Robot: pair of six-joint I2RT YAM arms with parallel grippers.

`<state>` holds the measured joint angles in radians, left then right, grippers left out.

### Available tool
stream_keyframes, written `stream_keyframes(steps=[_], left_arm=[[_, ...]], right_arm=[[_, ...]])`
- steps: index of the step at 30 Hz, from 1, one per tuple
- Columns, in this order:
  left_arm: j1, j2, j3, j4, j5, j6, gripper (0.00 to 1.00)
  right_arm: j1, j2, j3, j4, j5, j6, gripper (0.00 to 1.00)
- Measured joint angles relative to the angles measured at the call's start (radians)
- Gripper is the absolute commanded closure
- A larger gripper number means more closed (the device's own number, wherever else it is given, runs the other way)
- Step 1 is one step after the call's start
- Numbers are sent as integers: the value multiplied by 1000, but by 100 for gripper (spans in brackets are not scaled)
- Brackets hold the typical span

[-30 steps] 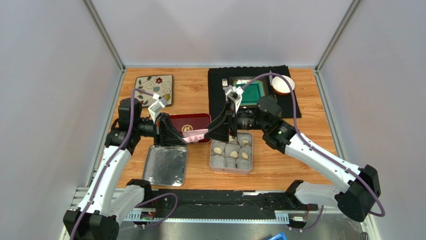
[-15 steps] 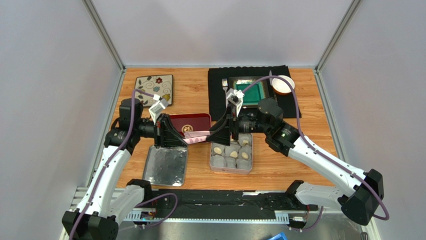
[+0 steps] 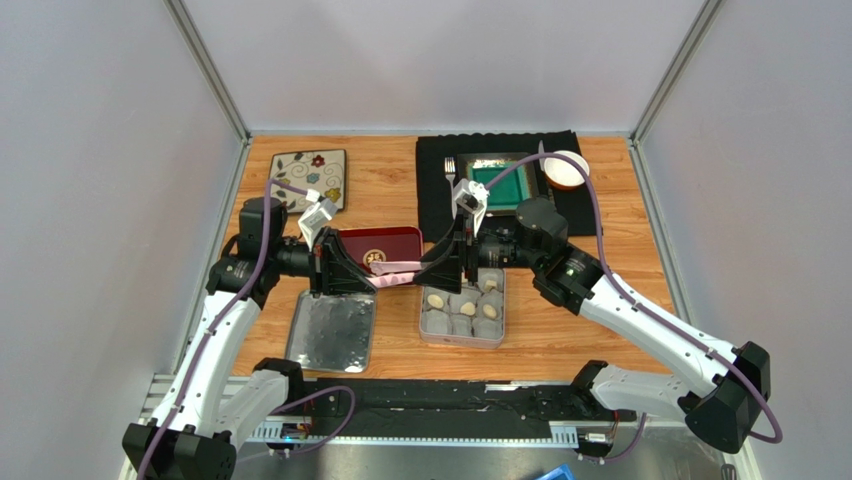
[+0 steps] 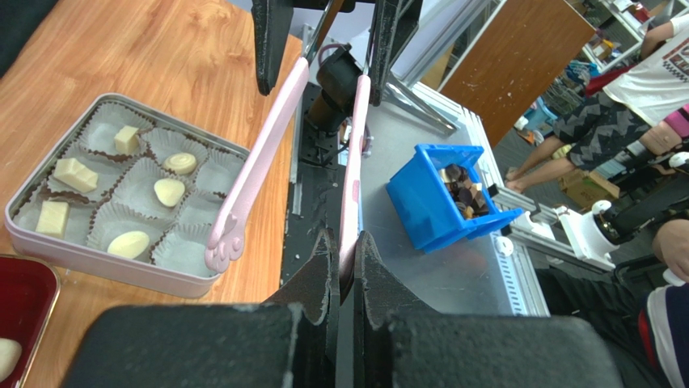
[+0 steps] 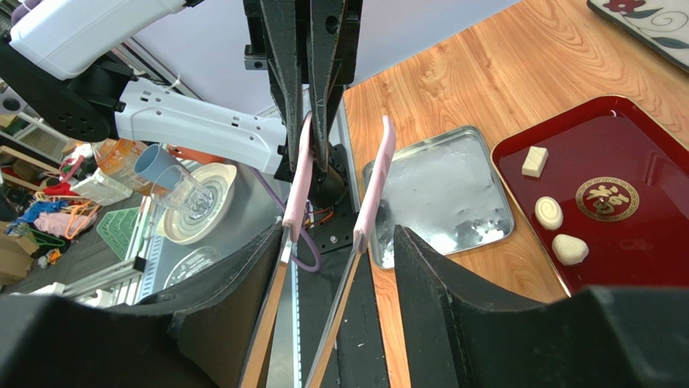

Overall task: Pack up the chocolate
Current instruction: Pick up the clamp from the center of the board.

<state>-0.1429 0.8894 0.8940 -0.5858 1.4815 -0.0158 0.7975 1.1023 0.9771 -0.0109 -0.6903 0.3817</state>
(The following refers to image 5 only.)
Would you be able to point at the white oval chocolate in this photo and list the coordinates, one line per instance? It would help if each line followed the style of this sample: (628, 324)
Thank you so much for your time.
(549, 213)

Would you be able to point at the red lacquer tray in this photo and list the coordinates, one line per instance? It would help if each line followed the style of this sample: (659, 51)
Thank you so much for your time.
(621, 180)

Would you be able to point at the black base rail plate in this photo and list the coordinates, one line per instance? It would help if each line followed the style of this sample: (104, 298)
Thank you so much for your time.
(357, 358)

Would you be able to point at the green plastic basket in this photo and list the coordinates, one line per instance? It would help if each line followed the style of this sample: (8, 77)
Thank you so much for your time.
(117, 228)

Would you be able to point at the white ribbed plate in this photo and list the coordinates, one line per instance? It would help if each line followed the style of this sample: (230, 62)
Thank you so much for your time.
(182, 230)

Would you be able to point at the blue plastic cup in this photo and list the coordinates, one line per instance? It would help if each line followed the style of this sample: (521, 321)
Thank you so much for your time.
(158, 166)

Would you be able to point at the clear glass cup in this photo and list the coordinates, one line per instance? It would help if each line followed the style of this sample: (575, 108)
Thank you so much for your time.
(188, 197)

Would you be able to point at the silver tin lid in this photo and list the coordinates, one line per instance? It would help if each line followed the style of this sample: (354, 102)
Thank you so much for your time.
(445, 189)

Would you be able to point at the white heart chocolate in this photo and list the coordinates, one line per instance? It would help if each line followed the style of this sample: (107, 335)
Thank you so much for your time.
(569, 250)

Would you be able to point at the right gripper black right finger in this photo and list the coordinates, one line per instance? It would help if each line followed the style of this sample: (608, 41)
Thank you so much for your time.
(460, 329)

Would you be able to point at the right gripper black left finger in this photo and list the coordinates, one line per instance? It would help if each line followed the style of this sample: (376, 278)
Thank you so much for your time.
(198, 332)

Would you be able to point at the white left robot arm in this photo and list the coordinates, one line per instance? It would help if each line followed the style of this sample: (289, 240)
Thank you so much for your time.
(58, 59)

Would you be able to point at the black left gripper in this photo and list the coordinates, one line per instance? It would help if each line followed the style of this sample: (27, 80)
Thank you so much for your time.
(297, 43)

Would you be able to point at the white rectangular chocolate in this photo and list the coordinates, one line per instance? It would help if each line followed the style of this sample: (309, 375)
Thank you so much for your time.
(535, 162)

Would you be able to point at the floral square plate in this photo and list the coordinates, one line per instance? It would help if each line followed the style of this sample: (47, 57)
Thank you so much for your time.
(659, 25)

